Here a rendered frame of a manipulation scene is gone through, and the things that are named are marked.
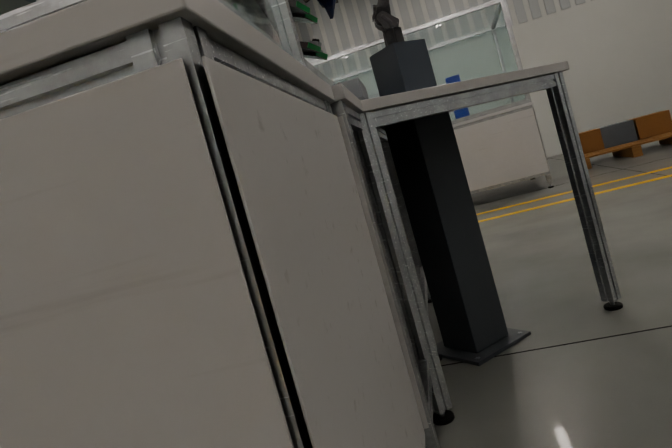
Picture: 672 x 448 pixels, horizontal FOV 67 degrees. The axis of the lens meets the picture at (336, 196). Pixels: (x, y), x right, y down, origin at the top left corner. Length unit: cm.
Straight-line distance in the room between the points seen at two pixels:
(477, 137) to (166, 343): 527
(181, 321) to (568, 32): 1027
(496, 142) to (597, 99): 507
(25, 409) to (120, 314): 12
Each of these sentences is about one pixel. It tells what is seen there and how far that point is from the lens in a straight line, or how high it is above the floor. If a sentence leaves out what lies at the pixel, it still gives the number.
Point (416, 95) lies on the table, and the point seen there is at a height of 84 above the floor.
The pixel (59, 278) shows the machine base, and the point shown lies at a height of 67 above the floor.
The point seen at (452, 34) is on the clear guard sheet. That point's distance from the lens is 572.
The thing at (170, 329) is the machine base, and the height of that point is 61.
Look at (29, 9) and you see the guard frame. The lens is 50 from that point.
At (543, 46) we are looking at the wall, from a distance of 1042.
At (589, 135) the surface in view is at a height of 35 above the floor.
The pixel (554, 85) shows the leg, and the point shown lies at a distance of 189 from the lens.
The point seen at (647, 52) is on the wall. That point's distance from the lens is 1077.
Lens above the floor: 69
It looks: 2 degrees down
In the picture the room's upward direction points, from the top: 16 degrees counter-clockwise
